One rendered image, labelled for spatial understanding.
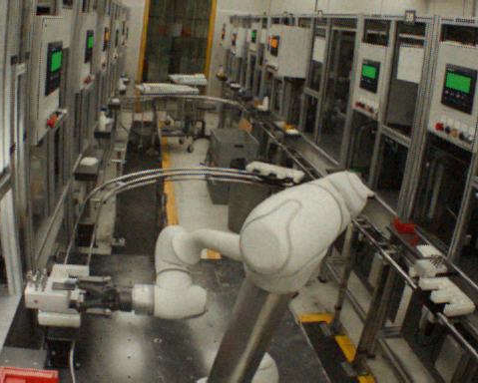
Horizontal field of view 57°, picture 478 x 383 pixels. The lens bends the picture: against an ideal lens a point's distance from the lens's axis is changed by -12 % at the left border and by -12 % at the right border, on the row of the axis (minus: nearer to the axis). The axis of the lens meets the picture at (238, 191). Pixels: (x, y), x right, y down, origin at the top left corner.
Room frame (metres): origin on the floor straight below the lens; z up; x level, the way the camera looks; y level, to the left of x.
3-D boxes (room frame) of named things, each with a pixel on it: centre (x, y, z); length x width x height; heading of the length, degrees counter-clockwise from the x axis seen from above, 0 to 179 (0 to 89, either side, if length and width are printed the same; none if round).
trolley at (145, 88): (6.71, 1.14, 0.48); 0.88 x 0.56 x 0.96; 120
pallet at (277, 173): (3.18, -0.23, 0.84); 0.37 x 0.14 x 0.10; 70
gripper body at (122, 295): (1.14, 0.31, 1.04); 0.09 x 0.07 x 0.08; 102
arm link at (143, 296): (1.16, 0.23, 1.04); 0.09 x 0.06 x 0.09; 12
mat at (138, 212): (5.74, 1.15, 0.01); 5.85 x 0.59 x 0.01; 12
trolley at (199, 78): (8.04, 1.00, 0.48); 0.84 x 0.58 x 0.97; 20
